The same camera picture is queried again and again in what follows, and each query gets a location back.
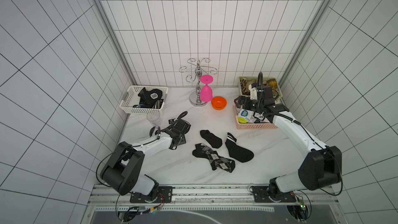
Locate black grey argyle sock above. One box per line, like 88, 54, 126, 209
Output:
192, 143, 235, 173

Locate pink plastic goblet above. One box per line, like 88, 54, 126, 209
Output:
200, 75, 213, 102

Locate black sock white logo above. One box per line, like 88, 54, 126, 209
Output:
138, 88, 163, 108

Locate green plastic basket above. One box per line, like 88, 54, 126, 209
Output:
239, 76, 283, 100

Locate chrome cup holder stand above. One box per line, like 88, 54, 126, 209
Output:
179, 58, 218, 107

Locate tan beige sock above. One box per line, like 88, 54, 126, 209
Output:
240, 78, 256, 95

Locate yellow brown plaid sock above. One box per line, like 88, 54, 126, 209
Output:
267, 78, 278, 91

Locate aluminium rail frame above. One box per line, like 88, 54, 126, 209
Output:
82, 184, 347, 224

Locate black sock white stripes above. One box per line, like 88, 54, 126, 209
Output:
225, 132, 254, 163

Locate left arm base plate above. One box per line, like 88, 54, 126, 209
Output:
130, 186, 174, 204

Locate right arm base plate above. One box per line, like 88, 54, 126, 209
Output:
249, 186, 297, 203

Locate black white sock pile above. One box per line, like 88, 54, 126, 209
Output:
200, 130, 223, 149

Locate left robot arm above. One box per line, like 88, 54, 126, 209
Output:
97, 111, 191, 202

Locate clear drinking glass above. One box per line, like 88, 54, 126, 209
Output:
147, 111, 162, 127

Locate white plastic basket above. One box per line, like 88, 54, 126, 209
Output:
119, 85, 169, 115

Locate pink plastic basket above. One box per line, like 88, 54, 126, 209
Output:
233, 96, 277, 130

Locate orange plastic bowl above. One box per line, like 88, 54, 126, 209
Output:
211, 96, 227, 111

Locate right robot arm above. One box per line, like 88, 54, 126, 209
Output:
235, 73, 343, 202

